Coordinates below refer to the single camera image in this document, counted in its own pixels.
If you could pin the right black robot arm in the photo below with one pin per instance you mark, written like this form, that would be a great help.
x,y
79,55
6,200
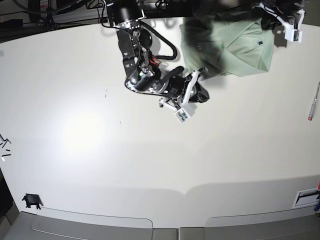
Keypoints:
x,y
142,68

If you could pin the black clamp on table edge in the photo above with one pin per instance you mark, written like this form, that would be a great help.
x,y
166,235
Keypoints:
x,y
32,200

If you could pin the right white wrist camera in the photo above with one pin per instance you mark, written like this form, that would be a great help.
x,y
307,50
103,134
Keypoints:
x,y
184,113

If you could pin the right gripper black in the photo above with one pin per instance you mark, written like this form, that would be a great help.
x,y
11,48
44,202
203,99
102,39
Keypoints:
x,y
183,90

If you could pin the light green T-shirt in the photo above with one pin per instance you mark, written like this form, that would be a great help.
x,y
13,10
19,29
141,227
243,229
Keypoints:
x,y
241,48

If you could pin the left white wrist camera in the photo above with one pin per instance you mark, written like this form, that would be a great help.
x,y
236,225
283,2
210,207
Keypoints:
x,y
293,33

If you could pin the silver screwdriver red tip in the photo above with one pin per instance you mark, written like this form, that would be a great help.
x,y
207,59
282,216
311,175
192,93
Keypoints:
x,y
314,104

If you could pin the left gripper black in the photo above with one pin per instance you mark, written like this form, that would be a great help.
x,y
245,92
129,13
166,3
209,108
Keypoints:
x,y
287,10

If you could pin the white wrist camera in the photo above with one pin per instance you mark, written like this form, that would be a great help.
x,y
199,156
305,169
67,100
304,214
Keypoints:
x,y
293,33
184,113

